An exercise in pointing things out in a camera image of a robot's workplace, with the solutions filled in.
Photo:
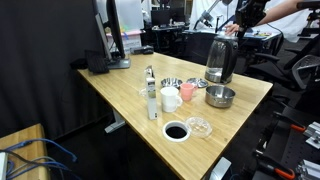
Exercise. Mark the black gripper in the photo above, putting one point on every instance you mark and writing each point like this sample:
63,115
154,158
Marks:
250,13

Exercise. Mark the bare person forearm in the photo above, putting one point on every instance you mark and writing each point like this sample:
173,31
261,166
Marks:
276,11

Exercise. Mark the small steel lid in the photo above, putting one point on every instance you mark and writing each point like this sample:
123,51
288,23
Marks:
197,82

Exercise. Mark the pink bin lid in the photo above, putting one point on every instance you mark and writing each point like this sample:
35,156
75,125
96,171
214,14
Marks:
133,32

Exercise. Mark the bare person hand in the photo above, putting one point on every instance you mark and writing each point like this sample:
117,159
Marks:
232,28

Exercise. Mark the black office chair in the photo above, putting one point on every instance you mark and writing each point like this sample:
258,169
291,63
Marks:
265,61

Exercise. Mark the stainless steel pot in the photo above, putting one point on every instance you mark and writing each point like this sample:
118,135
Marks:
220,98

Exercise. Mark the black tripod head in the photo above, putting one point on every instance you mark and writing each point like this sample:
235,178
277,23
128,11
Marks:
310,6

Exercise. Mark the grey mesh office chair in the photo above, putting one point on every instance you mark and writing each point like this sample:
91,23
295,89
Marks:
305,71

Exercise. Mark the small black monitor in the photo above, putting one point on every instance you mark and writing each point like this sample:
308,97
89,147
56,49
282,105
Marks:
161,18

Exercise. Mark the pink plastic cup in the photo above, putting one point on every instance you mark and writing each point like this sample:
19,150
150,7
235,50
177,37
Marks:
186,92

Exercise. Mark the small steel bowl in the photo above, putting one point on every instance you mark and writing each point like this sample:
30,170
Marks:
171,82

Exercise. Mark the white ceramic mug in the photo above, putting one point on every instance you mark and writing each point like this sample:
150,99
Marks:
169,100

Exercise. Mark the clear glass dish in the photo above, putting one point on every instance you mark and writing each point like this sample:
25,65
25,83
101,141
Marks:
199,126

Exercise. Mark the white printed cardboard box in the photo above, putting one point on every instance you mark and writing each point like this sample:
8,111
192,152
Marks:
131,42

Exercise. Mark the translucent plastic storage bin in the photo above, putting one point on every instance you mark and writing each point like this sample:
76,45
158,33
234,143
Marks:
131,15

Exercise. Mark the white green carton box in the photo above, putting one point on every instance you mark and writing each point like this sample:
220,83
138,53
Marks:
151,96

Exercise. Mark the clear drinking glass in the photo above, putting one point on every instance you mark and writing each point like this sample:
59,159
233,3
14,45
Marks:
142,91

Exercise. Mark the black perforated board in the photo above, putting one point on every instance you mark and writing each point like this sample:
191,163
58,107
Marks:
290,146

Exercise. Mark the black monitor grey stand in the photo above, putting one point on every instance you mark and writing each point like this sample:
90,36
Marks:
115,30

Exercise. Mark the white bowl dark liquid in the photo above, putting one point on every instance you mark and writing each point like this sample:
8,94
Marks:
165,135

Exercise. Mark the black slim monitor panel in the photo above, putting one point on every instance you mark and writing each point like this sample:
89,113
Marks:
101,30

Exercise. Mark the black box on desk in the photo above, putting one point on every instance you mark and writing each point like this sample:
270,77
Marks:
96,62

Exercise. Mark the white desk leg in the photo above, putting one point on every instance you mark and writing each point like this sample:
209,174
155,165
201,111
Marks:
116,121

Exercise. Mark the black curtain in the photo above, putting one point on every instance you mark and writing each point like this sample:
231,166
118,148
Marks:
40,60

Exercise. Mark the white power strip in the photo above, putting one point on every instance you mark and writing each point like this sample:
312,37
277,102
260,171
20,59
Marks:
2,166

